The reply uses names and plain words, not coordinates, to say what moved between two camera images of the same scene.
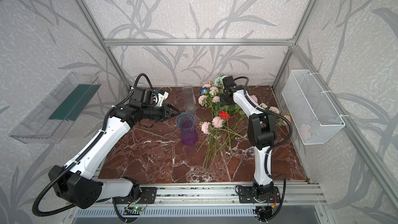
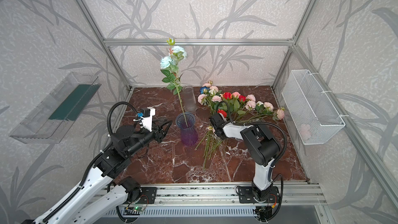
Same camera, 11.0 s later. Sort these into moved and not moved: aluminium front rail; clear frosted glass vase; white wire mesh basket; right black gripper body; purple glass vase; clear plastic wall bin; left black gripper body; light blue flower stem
Moved: light blue flower stem; left black gripper body; right black gripper body
Not moved: aluminium front rail; clear frosted glass vase; white wire mesh basket; purple glass vase; clear plastic wall bin
